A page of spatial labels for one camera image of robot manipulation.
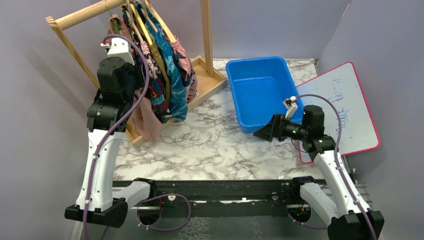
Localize blue plastic bin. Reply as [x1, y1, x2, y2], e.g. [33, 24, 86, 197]
[225, 56, 299, 134]

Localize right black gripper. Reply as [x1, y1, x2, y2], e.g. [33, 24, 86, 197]
[254, 113, 309, 142]

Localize pink floral shorts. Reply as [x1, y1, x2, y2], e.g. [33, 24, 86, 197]
[170, 36, 198, 103]

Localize yellow hanger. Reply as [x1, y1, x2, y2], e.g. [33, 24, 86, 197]
[130, 3, 153, 46]

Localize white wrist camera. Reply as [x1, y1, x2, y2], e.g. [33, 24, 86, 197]
[100, 37, 135, 65]
[282, 96, 298, 120]

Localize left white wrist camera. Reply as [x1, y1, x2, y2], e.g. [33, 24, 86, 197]
[100, 37, 135, 65]

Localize beige wooden hanger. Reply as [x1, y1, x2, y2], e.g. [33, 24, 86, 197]
[125, 0, 147, 41]

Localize comic print shorts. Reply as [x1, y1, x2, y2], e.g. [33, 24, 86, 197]
[120, 4, 172, 123]

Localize mustard brown shorts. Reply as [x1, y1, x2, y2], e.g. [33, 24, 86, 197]
[132, 6, 172, 104]

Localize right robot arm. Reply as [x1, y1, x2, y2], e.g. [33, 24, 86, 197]
[253, 105, 385, 240]

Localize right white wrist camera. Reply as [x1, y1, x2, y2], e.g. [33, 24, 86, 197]
[282, 96, 298, 120]

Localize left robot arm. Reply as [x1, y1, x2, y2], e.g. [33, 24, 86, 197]
[64, 56, 157, 228]

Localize teal patterned shorts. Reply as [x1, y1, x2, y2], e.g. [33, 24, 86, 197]
[136, 2, 188, 121]

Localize green hanger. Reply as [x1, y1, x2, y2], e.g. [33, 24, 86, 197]
[112, 18, 120, 35]

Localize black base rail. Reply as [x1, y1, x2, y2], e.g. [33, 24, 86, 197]
[132, 179, 312, 221]

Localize pink framed whiteboard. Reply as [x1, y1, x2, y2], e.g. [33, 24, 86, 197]
[296, 61, 381, 156]

